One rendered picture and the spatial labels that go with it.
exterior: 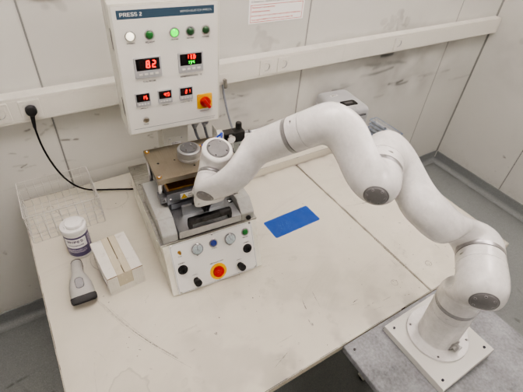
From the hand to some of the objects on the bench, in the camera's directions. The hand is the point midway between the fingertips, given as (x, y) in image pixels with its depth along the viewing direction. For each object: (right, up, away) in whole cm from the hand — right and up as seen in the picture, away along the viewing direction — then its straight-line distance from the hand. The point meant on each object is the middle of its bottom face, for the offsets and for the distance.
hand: (205, 204), depth 129 cm
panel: (+4, -27, +8) cm, 29 cm away
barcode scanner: (-43, -28, +3) cm, 52 cm away
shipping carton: (-32, -24, +9) cm, 41 cm away
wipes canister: (-48, -17, +15) cm, 53 cm away
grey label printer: (+62, +42, +88) cm, 116 cm away
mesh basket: (-61, -4, +28) cm, 67 cm away
